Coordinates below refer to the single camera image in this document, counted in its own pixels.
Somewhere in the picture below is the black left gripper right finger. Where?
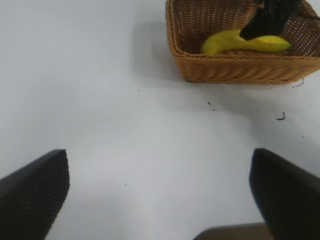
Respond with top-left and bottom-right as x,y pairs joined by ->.
248,147 -> 320,240

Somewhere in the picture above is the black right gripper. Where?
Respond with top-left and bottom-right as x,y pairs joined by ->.
240,0 -> 305,41

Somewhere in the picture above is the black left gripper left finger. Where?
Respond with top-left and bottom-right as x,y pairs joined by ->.
0,148 -> 71,240

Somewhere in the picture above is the yellow banana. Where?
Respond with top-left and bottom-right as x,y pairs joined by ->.
199,28 -> 292,56

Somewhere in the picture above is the brown woven wicker basket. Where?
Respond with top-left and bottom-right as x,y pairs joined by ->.
165,0 -> 320,85

